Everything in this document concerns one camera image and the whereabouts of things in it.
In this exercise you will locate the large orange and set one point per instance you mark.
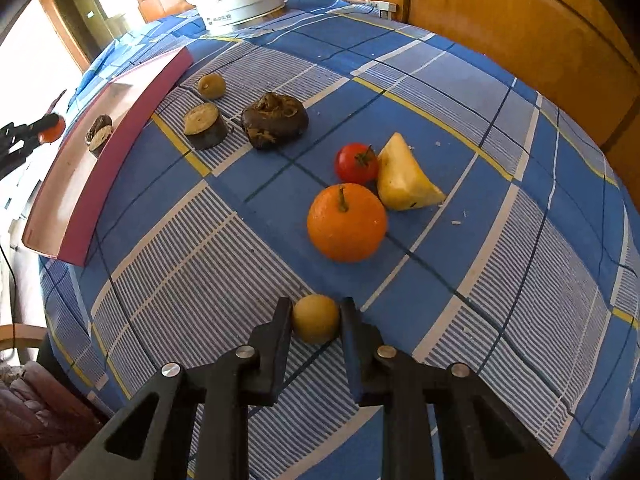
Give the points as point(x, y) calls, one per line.
point(347, 222)

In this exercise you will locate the red tomato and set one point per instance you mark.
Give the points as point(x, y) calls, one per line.
point(352, 165)

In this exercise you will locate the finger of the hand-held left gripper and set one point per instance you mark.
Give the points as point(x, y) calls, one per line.
point(22, 132)

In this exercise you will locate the pink shallow box tray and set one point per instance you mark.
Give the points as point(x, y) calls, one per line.
point(65, 185)

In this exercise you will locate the yellow apple wedge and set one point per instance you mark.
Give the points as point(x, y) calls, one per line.
point(402, 180)

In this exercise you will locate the wooden framed window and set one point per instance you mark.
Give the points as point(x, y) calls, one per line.
point(60, 10)

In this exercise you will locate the blue plaid tablecloth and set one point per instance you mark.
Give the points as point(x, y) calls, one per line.
point(500, 210)

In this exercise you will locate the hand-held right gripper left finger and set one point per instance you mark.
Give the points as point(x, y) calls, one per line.
point(280, 342)

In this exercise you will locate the white power plug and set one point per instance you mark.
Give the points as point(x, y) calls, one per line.
point(386, 8)

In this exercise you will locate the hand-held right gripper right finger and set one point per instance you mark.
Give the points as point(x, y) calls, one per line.
point(351, 360)

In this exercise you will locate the small orange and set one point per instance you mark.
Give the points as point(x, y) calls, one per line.
point(51, 132)

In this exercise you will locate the small round tan longan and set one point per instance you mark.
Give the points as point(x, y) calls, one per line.
point(316, 319)
point(210, 85)

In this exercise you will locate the wooden chair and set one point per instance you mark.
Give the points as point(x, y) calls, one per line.
point(20, 335)

